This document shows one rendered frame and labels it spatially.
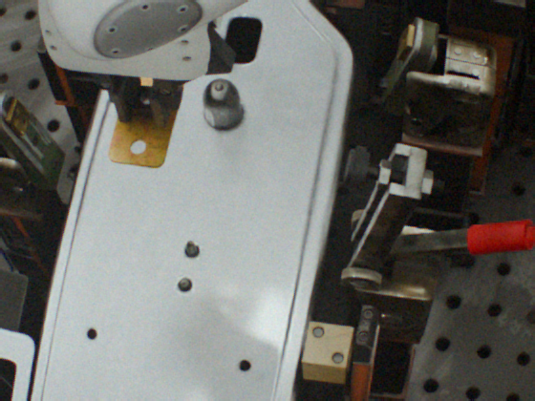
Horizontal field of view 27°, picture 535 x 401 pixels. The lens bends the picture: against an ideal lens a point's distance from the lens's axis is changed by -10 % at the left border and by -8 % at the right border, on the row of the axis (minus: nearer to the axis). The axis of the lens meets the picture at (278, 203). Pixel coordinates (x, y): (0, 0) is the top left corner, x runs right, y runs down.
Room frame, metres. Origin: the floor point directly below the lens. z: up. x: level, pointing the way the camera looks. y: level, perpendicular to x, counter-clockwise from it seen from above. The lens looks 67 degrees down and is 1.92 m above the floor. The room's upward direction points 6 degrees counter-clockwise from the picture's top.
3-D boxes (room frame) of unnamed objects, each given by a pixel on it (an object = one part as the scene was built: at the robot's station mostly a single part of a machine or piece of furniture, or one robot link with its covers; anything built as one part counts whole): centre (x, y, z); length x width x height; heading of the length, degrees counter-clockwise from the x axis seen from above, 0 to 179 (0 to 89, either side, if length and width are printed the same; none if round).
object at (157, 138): (0.36, 0.07, 1.26); 0.08 x 0.04 x 0.01; 164
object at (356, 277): (0.30, -0.05, 1.06); 0.03 x 0.01 x 0.03; 74
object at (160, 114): (0.35, 0.05, 1.29); 0.03 x 0.03 x 0.07; 74
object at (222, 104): (0.48, 0.04, 1.02); 0.03 x 0.03 x 0.07
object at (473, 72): (0.47, -0.16, 0.88); 0.11 x 0.09 x 0.37; 74
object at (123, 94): (0.37, 0.10, 1.29); 0.03 x 0.03 x 0.07; 74
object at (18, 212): (0.47, 0.25, 0.87); 0.12 x 0.09 x 0.35; 74
